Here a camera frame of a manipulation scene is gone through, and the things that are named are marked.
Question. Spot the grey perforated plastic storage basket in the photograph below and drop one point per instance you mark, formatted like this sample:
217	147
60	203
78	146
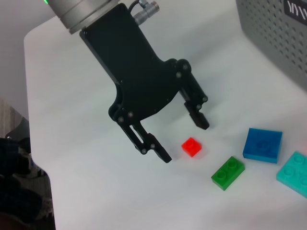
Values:
275	36

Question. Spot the blue square toy tile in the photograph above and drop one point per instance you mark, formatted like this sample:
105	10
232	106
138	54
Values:
261	146

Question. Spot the cyan square toy tile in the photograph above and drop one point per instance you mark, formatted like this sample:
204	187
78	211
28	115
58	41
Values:
295	175

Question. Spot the black patterned fabric bundle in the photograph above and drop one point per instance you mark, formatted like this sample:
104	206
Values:
14	191

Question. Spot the green rectangular toy brick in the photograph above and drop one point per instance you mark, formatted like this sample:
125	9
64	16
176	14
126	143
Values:
227	173

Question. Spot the small red square block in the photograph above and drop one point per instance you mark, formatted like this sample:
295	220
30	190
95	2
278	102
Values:
192	146

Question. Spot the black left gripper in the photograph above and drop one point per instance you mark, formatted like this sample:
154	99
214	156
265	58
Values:
139	83

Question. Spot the left gripper silver side plug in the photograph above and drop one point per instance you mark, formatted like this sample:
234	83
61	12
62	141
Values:
146	10

